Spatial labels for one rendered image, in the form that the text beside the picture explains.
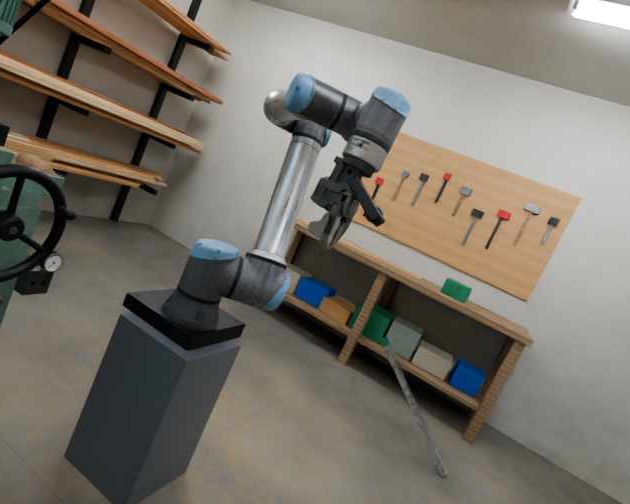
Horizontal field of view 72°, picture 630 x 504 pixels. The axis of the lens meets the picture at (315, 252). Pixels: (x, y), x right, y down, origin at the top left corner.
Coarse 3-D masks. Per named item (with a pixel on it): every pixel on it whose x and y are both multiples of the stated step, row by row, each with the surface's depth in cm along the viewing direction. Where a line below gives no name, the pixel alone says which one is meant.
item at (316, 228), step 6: (324, 216) 93; (312, 222) 94; (318, 222) 93; (324, 222) 92; (336, 222) 91; (312, 228) 94; (318, 228) 93; (336, 228) 92; (318, 234) 93; (324, 234) 91; (330, 234) 91; (324, 240) 91; (330, 240) 93; (318, 246) 93; (324, 246) 92; (318, 252) 93
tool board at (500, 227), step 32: (416, 160) 388; (448, 160) 377; (384, 192) 398; (416, 192) 385; (448, 192) 376; (480, 192) 366; (512, 192) 356; (544, 192) 347; (384, 224) 397; (416, 224) 385; (448, 224) 375; (480, 224) 365; (512, 224) 356; (544, 224) 347; (448, 256) 374; (480, 256) 364; (512, 256) 355; (544, 256) 346; (512, 288) 354
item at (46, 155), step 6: (6, 144) 123; (12, 144) 124; (18, 144) 126; (24, 144) 127; (30, 144) 131; (12, 150) 125; (18, 150) 127; (24, 150) 128; (30, 150) 130; (36, 150) 131; (42, 150) 133; (48, 150) 135; (42, 156) 134; (48, 156) 136; (48, 162) 136
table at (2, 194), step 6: (48, 174) 122; (6, 180) 112; (12, 180) 113; (30, 180) 117; (54, 180) 123; (60, 180) 125; (6, 186) 112; (12, 186) 114; (24, 186) 116; (30, 186) 118; (36, 186) 119; (42, 186) 121; (60, 186) 126; (0, 192) 102; (6, 192) 103; (30, 192) 119; (36, 192) 120; (42, 192) 122; (0, 198) 102; (6, 198) 104
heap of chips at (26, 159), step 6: (18, 156) 120; (24, 156) 121; (30, 156) 122; (36, 156) 124; (18, 162) 119; (24, 162) 119; (30, 162) 119; (36, 162) 120; (42, 162) 122; (36, 168) 120; (42, 168) 121; (48, 168) 123; (54, 174) 125
